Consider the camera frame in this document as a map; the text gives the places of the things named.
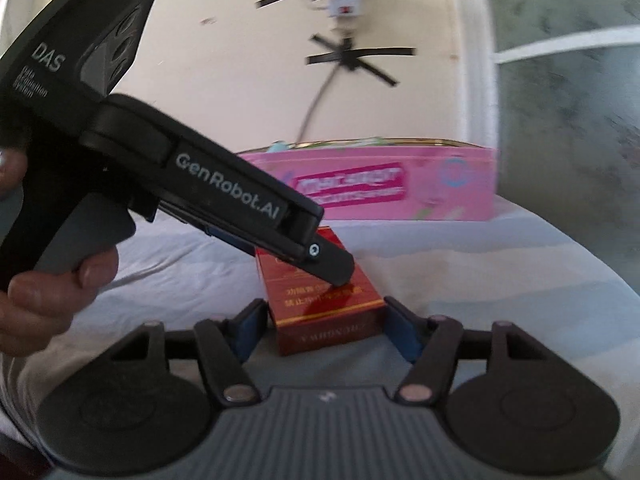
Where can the red cigarette box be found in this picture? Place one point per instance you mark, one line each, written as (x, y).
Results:
(325, 320)

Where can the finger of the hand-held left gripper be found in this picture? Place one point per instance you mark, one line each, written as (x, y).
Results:
(330, 265)

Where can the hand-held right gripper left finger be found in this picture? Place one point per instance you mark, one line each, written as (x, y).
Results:
(250, 330)

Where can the person's left hand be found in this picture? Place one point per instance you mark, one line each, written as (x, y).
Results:
(50, 292)

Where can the pink and gold tin box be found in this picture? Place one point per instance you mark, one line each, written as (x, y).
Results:
(435, 195)

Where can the white window frame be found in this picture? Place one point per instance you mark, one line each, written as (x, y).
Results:
(472, 60)

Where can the light blue plush toy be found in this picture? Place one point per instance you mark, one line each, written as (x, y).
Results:
(278, 147)

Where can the frosted patterned window glass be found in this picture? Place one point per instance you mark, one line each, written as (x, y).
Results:
(560, 125)

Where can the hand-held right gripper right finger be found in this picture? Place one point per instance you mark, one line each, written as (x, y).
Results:
(400, 332)

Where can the light striped bed sheet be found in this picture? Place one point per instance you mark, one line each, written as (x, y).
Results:
(500, 270)

